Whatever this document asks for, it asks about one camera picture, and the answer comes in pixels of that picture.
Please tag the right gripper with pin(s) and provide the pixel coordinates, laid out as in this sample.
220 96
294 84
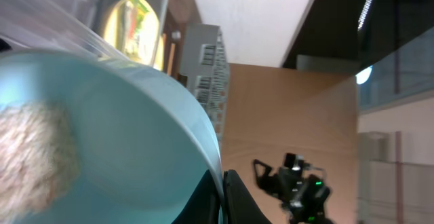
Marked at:
287 184

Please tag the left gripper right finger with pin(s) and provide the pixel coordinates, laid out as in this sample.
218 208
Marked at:
240 205

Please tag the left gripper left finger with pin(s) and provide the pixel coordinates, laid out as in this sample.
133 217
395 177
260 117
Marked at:
203 206

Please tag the light blue bowl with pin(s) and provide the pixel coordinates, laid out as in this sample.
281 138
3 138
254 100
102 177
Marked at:
144 140

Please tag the food scraps rice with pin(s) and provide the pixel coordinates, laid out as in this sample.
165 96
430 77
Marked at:
39 158

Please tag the yellow plate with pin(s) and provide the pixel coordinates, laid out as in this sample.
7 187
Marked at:
151 47

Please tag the green snack wrapper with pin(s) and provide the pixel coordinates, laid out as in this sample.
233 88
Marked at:
134 15

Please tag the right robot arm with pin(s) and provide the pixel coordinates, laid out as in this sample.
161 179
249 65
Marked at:
311 207

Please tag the grey dishwasher rack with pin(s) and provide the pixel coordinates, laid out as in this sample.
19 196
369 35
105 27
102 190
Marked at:
205 71

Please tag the clear plastic bin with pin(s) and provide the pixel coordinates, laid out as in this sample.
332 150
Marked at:
73 25

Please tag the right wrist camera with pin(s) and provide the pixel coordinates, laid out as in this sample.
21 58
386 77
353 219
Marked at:
294 161

